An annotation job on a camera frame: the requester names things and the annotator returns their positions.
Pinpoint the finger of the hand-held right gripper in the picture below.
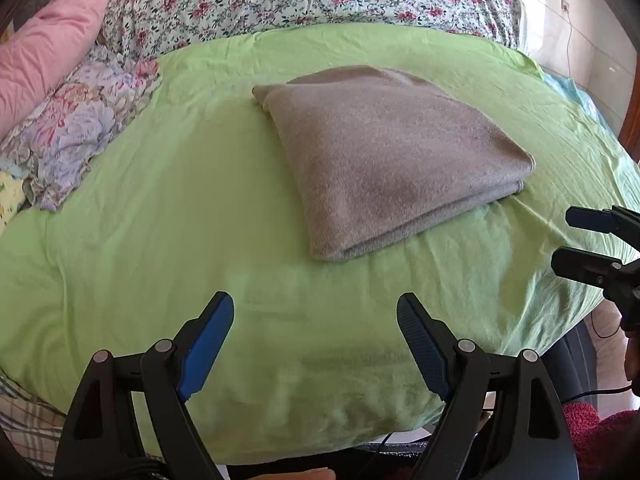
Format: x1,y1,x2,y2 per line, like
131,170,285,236
565,204,640,248
551,246,627,289

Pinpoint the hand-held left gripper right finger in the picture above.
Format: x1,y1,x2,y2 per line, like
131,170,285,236
396,292,581,480

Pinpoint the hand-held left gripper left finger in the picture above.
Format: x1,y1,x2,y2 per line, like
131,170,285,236
52,291,236,480

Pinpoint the grey-beige towel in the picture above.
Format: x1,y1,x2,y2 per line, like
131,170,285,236
251,65,536,263

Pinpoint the person's right hand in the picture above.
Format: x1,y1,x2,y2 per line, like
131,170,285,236
624,332,640,397

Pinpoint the light green bed sheet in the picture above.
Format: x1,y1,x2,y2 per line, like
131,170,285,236
0,22,640,467

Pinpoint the light blue cloth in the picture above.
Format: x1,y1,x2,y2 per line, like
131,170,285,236
542,71,617,132

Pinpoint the red fuzzy cloth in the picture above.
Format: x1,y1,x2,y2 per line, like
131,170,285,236
562,402,640,480

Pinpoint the plaid cloth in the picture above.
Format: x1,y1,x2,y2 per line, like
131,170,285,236
0,369,69,477

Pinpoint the yellow floral cloth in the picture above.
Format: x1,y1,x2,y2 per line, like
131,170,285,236
0,169,27,233

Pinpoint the pastel floral pillow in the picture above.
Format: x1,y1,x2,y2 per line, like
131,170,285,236
0,46,164,212

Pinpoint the pink pillow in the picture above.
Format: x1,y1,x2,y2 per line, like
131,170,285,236
0,0,127,134

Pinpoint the wooden bed frame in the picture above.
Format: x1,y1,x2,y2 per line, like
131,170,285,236
617,66,640,162

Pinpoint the black cable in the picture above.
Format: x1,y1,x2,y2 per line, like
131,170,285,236
562,382,637,405

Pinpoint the thin wall cable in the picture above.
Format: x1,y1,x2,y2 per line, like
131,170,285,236
565,10,577,78

